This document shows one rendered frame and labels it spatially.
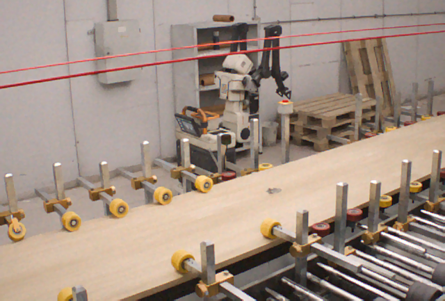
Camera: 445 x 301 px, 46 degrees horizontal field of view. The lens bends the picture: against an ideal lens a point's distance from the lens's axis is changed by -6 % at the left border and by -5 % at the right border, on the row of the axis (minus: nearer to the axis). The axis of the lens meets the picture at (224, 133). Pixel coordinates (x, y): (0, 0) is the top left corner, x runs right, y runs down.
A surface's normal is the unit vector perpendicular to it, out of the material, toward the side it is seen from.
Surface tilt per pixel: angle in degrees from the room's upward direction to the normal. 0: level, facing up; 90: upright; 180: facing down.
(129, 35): 90
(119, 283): 0
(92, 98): 90
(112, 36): 90
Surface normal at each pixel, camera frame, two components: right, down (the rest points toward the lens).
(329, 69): 0.61, 0.19
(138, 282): -0.03, -0.96
